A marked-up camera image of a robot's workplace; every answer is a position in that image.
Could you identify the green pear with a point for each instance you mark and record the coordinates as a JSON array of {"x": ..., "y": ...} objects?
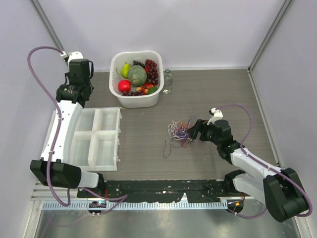
[{"x": 125, "y": 70}]

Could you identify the slotted cable duct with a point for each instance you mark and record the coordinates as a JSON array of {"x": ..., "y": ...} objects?
[{"x": 94, "y": 205}]

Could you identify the green lime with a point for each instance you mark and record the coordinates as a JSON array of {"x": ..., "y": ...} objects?
[{"x": 152, "y": 90}]

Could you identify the peach fruit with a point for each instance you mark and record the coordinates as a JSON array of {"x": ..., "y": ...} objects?
[{"x": 144, "y": 88}]

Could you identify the aluminium rail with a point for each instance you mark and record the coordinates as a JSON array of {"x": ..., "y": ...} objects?
[{"x": 41, "y": 192}]

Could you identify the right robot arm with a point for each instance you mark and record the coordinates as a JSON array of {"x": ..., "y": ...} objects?
[{"x": 280, "y": 190}]

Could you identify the clear plastic bottle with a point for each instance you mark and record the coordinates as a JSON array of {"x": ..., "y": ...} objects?
[{"x": 168, "y": 82}]

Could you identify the dark grape bunch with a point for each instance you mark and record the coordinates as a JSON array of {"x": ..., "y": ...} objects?
[{"x": 138, "y": 63}]

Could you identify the red apple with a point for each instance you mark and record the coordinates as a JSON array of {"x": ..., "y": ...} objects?
[{"x": 124, "y": 86}]

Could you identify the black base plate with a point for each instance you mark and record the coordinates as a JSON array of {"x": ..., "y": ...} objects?
[{"x": 167, "y": 191}]

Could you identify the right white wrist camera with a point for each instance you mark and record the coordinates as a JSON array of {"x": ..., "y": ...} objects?
[{"x": 215, "y": 114}]

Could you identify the dark cherries front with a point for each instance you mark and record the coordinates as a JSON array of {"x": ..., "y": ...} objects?
[{"x": 131, "y": 93}]

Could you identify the white compartment tray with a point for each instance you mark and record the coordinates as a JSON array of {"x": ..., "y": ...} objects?
[{"x": 88, "y": 138}]

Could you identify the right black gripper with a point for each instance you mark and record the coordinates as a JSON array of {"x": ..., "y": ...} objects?
[{"x": 201, "y": 125}]

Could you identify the green melon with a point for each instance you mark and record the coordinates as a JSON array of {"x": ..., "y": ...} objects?
[{"x": 137, "y": 76}]

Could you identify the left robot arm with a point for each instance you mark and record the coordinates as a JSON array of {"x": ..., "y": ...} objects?
[{"x": 54, "y": 167}]

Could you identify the red grape bunch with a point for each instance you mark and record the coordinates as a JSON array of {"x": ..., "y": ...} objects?
[{"x": 151, "y": 69}]

